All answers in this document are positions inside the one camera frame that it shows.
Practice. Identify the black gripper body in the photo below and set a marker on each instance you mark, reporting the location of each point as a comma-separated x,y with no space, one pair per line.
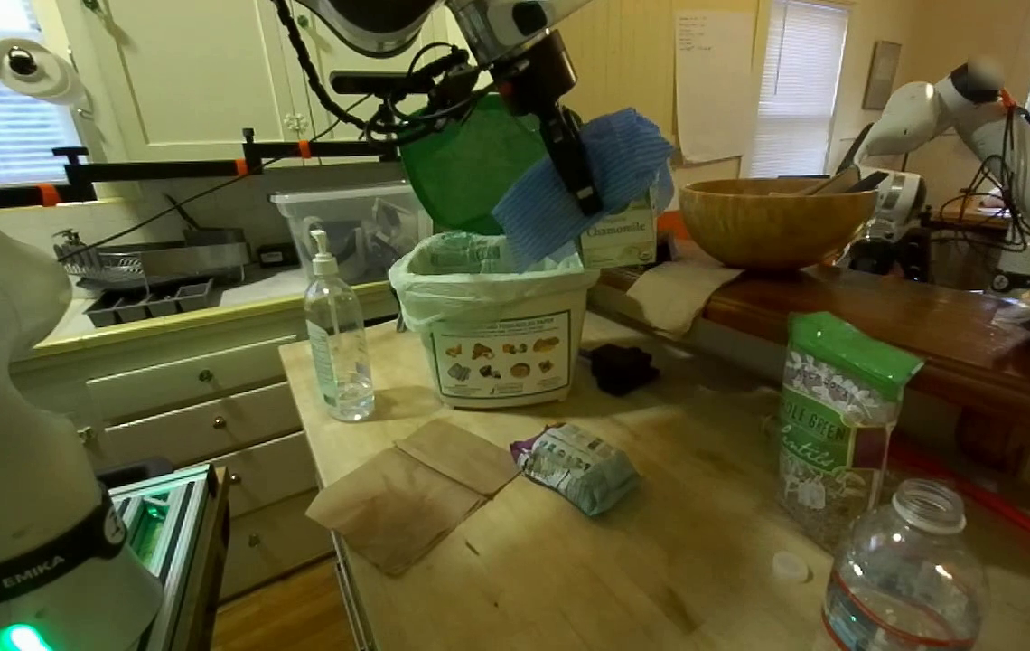
528,72

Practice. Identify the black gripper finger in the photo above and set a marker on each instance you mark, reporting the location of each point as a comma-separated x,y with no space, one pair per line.
564,145

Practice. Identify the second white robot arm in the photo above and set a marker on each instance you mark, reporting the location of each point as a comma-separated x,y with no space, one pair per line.
969,101

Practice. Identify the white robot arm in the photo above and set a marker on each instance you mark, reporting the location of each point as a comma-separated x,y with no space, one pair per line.
69,577

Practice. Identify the green bin lid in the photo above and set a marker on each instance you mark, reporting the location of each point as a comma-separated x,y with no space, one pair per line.
469,166

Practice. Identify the white bin liner bag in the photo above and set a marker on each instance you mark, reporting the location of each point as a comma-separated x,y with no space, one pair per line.
459,277

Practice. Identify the white compost bin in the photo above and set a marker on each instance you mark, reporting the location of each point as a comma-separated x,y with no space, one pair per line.
503,362

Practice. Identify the wooden bowl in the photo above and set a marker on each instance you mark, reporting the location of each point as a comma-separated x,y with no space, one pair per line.
768,223

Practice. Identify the clear storage container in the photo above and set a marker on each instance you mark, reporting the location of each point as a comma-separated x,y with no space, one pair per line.
367,224

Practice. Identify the black cloth lump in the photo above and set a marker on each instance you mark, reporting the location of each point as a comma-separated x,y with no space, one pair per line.
618,370

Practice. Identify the hand sanitizer pump bottle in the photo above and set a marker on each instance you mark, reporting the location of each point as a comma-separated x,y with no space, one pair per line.
339,338

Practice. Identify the crumpled purple snack wrapper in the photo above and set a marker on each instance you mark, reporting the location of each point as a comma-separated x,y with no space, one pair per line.
583,467

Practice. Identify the green granola bag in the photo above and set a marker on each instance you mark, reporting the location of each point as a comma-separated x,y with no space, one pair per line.
839,407

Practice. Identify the paper towel roll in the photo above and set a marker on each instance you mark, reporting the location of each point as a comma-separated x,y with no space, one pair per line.
32,71

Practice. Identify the clear plastic jar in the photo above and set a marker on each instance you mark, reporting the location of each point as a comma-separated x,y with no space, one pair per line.
906,577

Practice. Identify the paper sheet on wall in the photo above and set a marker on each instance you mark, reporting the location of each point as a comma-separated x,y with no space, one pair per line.
712,82

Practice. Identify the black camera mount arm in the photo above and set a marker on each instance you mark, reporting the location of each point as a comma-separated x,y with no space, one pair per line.
246,157

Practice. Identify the aluminium extrusion frame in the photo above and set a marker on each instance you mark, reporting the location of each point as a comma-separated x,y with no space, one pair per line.
178,526

